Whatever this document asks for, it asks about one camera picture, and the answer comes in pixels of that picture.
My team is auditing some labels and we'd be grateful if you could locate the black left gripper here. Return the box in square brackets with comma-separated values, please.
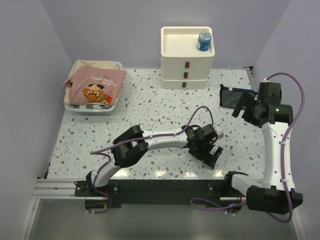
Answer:
[188, 140, 223, 170]

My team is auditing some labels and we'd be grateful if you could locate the cream drawer organizer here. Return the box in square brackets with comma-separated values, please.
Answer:
[160, 26, 215, 90]

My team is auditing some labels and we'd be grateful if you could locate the blue label can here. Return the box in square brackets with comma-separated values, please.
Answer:
[196, 31, 213, 52]

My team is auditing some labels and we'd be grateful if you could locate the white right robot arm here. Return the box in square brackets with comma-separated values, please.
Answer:
[222, 80, 303, 215]

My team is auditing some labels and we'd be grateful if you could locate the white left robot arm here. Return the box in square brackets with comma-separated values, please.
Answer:
[85, 124, 224, 196]

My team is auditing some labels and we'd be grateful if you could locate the grey pencil pouch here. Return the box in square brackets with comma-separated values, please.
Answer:
[219, 84, 258, 110]

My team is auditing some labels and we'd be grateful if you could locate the white laundry tray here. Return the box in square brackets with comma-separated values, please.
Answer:
[63, 59, 123, 116]

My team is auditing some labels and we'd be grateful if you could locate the pink printed t-shirt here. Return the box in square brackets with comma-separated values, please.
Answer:
[63, 65, 127, 106]

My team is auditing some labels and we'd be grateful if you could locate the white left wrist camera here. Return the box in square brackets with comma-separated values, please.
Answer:
[216, 130, 224, 140]

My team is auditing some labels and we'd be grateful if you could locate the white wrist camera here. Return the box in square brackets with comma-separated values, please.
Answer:
[216, 130, 224, 140]
[261, 78, 269, 83]

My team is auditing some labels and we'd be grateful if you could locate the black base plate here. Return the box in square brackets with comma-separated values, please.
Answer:
[74, 179, 245, 210]

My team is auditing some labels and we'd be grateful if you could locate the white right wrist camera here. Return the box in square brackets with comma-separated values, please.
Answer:
[261, 78, 269, 83]

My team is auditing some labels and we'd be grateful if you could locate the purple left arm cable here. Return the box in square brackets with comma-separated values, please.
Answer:
[90, 106, 215, 215]

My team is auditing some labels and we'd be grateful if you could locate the aluminium frame rail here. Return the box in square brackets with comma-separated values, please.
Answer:
[33, 179, 245, 201]

